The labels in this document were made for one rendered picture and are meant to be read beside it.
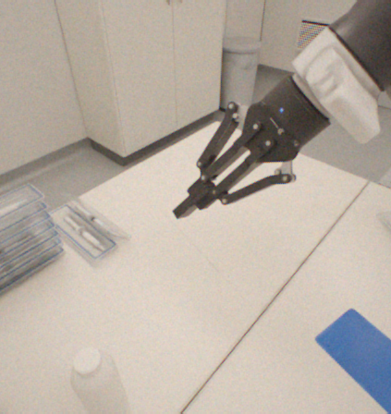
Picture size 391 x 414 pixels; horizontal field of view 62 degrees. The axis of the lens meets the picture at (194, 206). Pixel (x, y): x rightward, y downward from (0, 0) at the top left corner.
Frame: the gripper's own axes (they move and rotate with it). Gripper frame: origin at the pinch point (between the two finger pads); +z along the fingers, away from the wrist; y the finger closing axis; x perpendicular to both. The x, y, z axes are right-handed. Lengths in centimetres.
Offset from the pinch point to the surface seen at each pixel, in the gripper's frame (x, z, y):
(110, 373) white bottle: 16.9, 10.8, -13.5
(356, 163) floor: -211, 4, 6
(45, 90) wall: -81, 96, 139
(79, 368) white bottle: 19.8, 10.6, -11.2
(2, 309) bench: 13.9, 35.5, 4.2
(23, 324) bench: 13.3, 32.4, -0.4
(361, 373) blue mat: -10.4, -1.4, -33.3
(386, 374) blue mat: -12.3, -3.7, -35.3
